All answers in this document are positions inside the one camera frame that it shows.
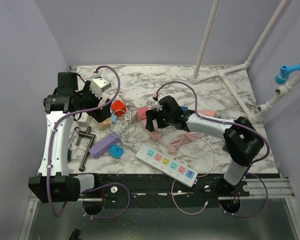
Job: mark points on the white power strip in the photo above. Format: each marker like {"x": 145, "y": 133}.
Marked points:
{"x": 167, "y": 165}

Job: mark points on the pink round plug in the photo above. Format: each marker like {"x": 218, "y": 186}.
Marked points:
{"x": 172, "y": 149}

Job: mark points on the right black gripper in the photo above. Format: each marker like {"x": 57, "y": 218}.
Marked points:
{"x": 151, "y": 115}

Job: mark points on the ratchet wrench green handle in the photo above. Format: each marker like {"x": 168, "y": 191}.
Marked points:
{"x": 71, "y": 139}

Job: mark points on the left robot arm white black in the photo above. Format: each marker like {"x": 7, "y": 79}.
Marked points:
{"x": 57, "y": 140}

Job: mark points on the dark green cube socket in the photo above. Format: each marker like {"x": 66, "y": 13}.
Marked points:
{"x": 225, "y": 148}

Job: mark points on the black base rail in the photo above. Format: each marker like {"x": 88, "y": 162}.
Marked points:
{"x": 146, "y": 191}

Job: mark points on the pink cube socket adapter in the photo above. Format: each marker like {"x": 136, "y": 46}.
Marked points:
{"x": 208, "y": 113}

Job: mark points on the pink round-edged plug adapter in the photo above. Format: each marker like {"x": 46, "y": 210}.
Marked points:
{"x": 141, "y": 113}

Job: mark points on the dark blue cube socket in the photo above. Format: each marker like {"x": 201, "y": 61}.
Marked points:
{"x": 184, "y": 108}

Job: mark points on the red cube socket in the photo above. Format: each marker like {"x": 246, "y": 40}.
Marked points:
{"x": 119, "y": 108}

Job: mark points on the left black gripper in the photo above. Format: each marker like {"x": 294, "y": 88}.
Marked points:
{"x": 103, "y": 113}

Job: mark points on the beige cube adapter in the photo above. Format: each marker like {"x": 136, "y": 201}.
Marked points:
{"x": 104, "y": 125}

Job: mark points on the white tiger cube adapter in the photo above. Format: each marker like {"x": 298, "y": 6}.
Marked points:
{"x": 84, "y": 120}

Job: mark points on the blue pipe fitting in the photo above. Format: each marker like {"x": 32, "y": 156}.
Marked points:
{"x": 284, "y": 73}

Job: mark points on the purple usb power strip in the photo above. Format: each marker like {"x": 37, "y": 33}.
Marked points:
{"x": 104, "y": 145}

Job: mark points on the aluminium extrusion rail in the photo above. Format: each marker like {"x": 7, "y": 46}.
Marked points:
{"x": 254, "y": 189}

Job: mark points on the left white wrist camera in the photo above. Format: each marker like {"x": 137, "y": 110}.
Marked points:
{"x": 98, "y": 85}

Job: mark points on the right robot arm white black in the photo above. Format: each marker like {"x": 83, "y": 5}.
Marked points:
{"x": 243, "y": 142}

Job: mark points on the light blue usb charger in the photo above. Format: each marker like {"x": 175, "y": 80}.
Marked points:
{"x": 114, "y": 119}

